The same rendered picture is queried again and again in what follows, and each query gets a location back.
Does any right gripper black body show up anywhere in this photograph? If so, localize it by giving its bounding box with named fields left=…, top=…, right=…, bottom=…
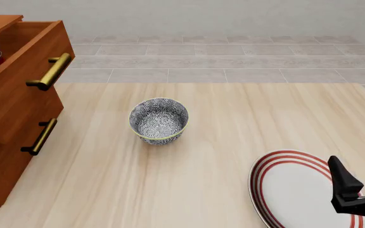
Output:
left=330, top=191, right=365, bottom=224

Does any wooden drawer with brass handle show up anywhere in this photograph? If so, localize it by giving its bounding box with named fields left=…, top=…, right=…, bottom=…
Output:
left=0, top=85, right=65, bottom=208
left=0, top=20, right=75, bottom=144

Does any blue-white patterned bowl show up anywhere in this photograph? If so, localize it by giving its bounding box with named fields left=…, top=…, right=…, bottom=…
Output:
left=129, top=97, right=190, bottom=146

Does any long brass drawer handle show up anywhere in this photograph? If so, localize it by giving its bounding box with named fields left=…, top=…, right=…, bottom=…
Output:
left=20, top=118, right=58, bottom=156
left=25, top=52, right=73, bottom=92

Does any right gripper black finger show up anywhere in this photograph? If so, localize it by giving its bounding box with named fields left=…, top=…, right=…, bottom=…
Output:
left=327, top=155, right=365, bottom=200

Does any white plate with red rings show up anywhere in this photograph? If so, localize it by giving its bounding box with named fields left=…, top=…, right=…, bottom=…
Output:
left=248, top=149, right=365, bottom=228

